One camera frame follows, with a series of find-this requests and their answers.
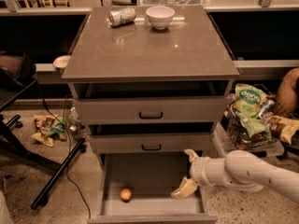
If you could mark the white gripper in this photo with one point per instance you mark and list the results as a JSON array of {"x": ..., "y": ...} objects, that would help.
[{"x": 198, "y": 170}]

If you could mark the orange fruit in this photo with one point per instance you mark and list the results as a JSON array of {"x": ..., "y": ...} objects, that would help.
[{"x": 126, "y": 195}]

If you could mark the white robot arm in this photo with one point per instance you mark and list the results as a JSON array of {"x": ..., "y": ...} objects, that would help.
[{"x": 238, "y": 170}]

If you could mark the person forearm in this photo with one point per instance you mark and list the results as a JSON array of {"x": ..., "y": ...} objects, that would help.
[{"x": 288, "y": 90}]

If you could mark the grey middle drawer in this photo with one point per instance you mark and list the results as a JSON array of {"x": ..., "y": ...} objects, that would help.
[{"x": 150, "y": 137}]

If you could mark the grey drawer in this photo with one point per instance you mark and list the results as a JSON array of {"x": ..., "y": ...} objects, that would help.
[
  {"x": 150, "y": 137},
  {"x": 150, "y": 110},
  {"x": 151, "y": 177}
]

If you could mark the grey bottom drawer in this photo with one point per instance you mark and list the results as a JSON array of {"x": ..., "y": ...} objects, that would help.
[{"x": 151, "y": 177}]

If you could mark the grey top drawer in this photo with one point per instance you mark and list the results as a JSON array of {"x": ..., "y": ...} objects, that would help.
[{"x": 150, "y": 110}]

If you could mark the grey drawer cabinet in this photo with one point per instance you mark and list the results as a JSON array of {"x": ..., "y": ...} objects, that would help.
[{"x": 135, "y": 60}]

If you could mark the clear plastic storage bin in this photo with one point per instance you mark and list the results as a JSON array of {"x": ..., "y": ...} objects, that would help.
[{"x": 223, "y": 145}]

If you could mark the green chip bag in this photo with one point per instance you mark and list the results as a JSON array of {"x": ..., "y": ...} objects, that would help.
[{"x": 247, "y": 106}]

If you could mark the brown yellow snack bag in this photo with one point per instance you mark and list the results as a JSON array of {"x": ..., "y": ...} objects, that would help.
[{"x": 282, "y": 128}]

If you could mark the snack bags on floor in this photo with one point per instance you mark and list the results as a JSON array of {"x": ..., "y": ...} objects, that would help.
[{"x": 49, "y": 127}]

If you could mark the white ceramic bowl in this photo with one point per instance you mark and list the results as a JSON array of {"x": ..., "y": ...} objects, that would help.
[{"x": 160, "y": 17}]

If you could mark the small white side bowl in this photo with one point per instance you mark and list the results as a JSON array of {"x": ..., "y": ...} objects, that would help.
[{"x": 61, "y": 62}]

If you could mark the green white soda can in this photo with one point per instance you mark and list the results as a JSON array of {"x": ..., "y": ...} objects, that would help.
[{"x": 121, "y": 16}]

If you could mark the right wire basket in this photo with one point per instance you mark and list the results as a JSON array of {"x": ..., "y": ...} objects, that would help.
[{"x": 237, "y": 132}]

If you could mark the wire basket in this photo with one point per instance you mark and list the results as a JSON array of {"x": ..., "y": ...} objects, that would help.
[
  {"x": 72, "y": 120},
  {"x": 237, "y": 132}
]

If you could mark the left wire basket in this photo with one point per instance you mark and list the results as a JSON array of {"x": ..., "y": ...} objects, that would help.
[{"x": 72, "y": 120}]

